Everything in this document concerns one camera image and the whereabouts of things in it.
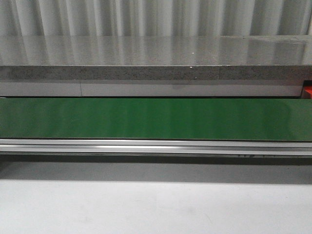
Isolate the green conveyor belt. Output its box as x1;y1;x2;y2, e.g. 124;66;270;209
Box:
0;97;312;141

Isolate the grey stone counter ledge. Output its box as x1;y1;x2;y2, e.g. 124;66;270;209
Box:
0;36;312;82

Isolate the white panel under ledge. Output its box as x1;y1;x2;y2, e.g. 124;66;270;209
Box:
0;80;303;97

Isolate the red plastic tray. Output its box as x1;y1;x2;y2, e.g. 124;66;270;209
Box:
302;85;312;99

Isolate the white pleated curtain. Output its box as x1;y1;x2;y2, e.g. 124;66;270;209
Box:
0;0;312;37

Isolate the aluminium conveyor frame rail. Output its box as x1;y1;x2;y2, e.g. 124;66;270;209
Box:
0;138;312;156

